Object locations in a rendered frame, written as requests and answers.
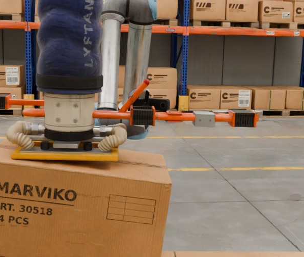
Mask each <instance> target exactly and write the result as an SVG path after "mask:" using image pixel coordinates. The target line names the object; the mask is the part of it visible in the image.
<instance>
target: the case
mask: <svg viewBox="0 0 304 257"><path fill-rule="evenodd" d="M17 147H21V146H20V145H18V144H13V143H12V142H9V141H8V139H7V138H6V139H5V140H4V141H2V142H1V143H0V257H161V252H162V245H163V239H164V232H165V225H166V221H167V215H168V208H169V202H170V195H171V188H172V182H171V178H170V175H169V172H168V169H167V166H166V163H165V160H164V157H163V155H160V154H155V153H147V152H140V151H132V150H124V149H117V150H118V161H72V160H23V159H11V153H12V152H13V151H14V150H15V149H16V148H17ZM112 149H116V148H112Z"/></svg>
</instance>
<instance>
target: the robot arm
mask: <svg viewBox="0 0 304 257"><path fill-rule="evenodd" d="M125 18H129V29H128V41H127V53H126V65H125V77H124V89H123V101H122V102H120V103H119V105H118V108H117V96H118V77H119V57H120V38H121V24H122V23H123V22H124V21H125ZM154 20H157V1H156V0H107V1H106V2H105V3H104V4H103V10H102V13H101V16H100V21H101V22H102V29H103V36H102V40H101V57H102V75H103V87H101V90H102V92H99V93H98V102H95V110H99V111H119V110H120V109H121V107H122V106H123V105H124V104H125V103H126V101H127V100H128V99H129V98H130V97H131V95H132V94H133V93H134V91H135V90H136V89H137V88H138V87H139V85H140V84H141V83H142V82H143V80H145V79H147V72H148V62H149V52H150V43H151V33H152V25H153V21H154ZM149 93H150V91H149V89H145V90H144V91H143V92H142V93H141V94H140V96H139V97H138V98H137V99H136V100H135V102H134V103H133V104H132V106H137V107H152V106H154V108H155V110H158V111H168V110H169V109H170V100H169V99H163V98H151V97H149ZM119 123H123V124H125V125H126V128H127V130H126V132H127V139H130V140H139V139H143V138H145V137H146V136H147V134H148V131H149V125H130V119H100V118H94V126H100V125H106V126H108V125H114V124H115V125H116V124H119Z"/></svg>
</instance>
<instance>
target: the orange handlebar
mask: <svg viewBox="0 0 304 257"><path fill-rule="evenodd" d="M9 105H21V106H44V100H34V99H9ZM117 112H118V111H99V110H95V112H93V114H92V117H93V118H100V119H130V111H126V112H125V113H117ZM22 114H23V115H24V116H27V117H45V111H44V109H24V110H23V111H22ZM195 119H196V117H195V115H194V114H193V113H181V112H180V111H166V112H155V120H166V121H167V122H182V121H195ZM215 122H232V116H230V115H229V114H215Z"/></svg>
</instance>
